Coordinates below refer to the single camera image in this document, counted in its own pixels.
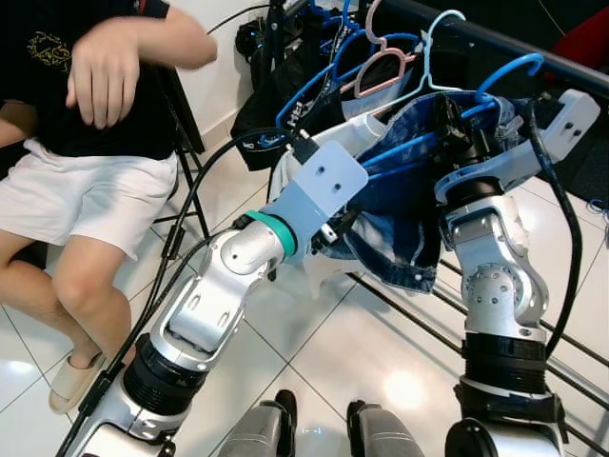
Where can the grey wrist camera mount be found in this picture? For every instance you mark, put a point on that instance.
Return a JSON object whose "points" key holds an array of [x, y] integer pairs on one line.
{"points": [[571, 119], [319, 186]]}

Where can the blue denim shorts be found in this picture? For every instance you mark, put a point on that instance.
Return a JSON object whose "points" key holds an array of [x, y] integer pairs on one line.
{"points": [[400, 219]]}

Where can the beige slipper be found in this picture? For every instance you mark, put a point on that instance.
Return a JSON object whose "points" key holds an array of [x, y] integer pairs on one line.
{"points": [[76, 381]]}

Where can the black garment white lettering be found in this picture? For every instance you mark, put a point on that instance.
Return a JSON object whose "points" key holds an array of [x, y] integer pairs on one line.
{"points": [[266, 95]]}

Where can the black folding chair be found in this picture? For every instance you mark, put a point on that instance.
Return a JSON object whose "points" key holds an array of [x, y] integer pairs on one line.
{"points": [[181, 105]]}

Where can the grey right robot leg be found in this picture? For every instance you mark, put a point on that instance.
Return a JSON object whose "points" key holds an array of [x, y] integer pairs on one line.
{"points": [[381, 433]]}

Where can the black metal clothes rack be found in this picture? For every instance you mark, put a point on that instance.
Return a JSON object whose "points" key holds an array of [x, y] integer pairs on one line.
{"points": [[571, 74]]}

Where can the pink plastic hanger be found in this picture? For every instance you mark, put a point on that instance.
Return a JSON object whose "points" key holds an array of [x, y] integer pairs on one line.
{"points": [[400, 69]]}

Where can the grey left robot leg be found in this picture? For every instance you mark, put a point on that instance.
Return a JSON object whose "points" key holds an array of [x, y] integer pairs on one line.
{"points": [[257, 428]]}

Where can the person black shirt white shorts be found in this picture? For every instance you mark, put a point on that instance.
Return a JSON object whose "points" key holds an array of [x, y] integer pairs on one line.
{"points": [[95, 114]]}

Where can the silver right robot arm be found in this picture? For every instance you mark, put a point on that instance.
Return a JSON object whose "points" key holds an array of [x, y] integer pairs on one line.
{"points": [[495, 257]]}

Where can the grey robot leg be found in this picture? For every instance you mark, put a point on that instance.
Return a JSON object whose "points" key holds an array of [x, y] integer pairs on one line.
{"points": [[381, 433], [257, 428]]}

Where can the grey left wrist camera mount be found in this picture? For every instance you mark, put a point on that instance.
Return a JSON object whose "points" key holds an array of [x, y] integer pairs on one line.
{"points": [[319, 186]]}

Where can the white plastic hanger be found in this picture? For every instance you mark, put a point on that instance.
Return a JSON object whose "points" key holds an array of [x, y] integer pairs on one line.
{"points": [[426, 62]]}

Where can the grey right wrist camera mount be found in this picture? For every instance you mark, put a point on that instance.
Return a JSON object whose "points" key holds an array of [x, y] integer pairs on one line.
{"points": [[571, 119]]}

